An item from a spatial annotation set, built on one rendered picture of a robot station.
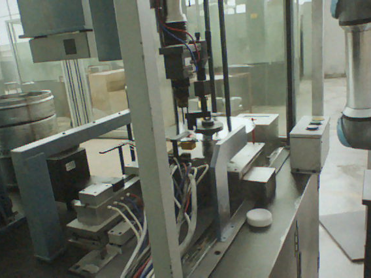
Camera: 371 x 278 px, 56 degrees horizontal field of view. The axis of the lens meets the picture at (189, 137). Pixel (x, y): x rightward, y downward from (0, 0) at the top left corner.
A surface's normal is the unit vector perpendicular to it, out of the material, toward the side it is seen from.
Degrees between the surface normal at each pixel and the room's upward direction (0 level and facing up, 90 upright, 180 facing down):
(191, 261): 0
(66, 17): 90
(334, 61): 90
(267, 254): 0
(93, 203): 90
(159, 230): 90
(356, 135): 99
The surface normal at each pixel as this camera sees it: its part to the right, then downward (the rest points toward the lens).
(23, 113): 0.63, 0.15
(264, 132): -0.45, 0.28
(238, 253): -0.10, -0.96
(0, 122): 0.09, 0.26
